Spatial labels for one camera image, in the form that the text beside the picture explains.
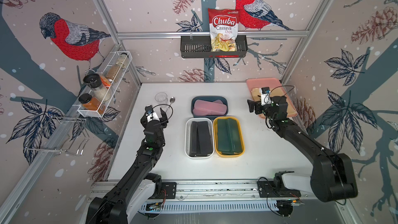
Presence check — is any black pencil case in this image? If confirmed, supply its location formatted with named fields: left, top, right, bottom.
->
left=197, top=121, right=213, bottom=157
left=189, top=121, right=198, bottom=157

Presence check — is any green pencil case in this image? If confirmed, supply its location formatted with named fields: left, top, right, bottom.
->
left=228, top=118, right=243, bottom=153
left=217, top=119, right=231, bottom=155

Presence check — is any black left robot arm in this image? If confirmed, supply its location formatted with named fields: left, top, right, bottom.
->
left=86, top=105, right=169, bottom=224

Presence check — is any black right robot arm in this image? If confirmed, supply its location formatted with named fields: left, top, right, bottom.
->
left=247, top=96, right=358, bottom=202

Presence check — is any white storage box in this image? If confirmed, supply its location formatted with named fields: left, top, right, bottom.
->
left=184, top=118, right=215, bottom=160

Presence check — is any yellow storage box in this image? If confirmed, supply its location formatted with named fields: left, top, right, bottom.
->
left=213, top=116, right=245, bottom=158

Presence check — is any dark teal storage box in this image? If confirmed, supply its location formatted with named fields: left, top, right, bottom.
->
left=191, top=95, right=229, bottom=120

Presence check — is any tan cloth mat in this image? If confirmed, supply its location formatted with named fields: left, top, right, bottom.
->
left=250, top=87, right=297, bottom=118

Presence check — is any clear drinking glass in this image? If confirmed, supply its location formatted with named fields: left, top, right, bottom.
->
left=154, top=92, right=169, bottom=104

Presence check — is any tan spice jar rear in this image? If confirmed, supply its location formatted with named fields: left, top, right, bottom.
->
left=105, top=53, right=129, bottom=82

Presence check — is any orange spice jar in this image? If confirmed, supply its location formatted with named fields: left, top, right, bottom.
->
left=78, top=93, right=105, bottom=113

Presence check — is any black lid spice grinder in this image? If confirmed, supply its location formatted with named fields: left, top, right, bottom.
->
left=83, top=73, right=112, bottom=102

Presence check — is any red cassava chips bag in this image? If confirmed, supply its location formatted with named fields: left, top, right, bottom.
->
left=208, top=8, right=239, bottom=52

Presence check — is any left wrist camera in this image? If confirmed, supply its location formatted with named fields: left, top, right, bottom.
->
left=145, top=105, right=159, bottom=122

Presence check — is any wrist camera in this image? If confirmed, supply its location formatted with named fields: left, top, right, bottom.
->
left=145, top=105, right=159, bottom=122
left=260, top=87, right=272, bottom=106

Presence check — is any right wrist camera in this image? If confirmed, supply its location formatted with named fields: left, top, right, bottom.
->
left=260, top=87, right=272, bottom=106

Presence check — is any metal spoon white handle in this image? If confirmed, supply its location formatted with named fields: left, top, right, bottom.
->
left=166, top=96, right=176, bottom=110

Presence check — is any white wire spice rack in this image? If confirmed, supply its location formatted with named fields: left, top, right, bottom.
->
left=78, top=51, right=132, bottom=118

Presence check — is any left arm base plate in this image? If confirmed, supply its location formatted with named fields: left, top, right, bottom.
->
left=153, top=182, right=177, bottom=199

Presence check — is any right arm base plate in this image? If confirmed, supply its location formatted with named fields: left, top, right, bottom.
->
left=257, top=177, right=301, bottom=198

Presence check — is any aluminium front rail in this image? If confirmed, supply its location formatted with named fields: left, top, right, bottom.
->
left=88, top=178, right=350, bottom=203

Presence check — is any black wall basket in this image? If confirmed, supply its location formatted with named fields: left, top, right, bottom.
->
left=180, top=35, right=248, bottom=59

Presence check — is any metal wire hanger rack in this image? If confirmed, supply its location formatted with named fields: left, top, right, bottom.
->
left=23, top=116, right=90, bottom=157

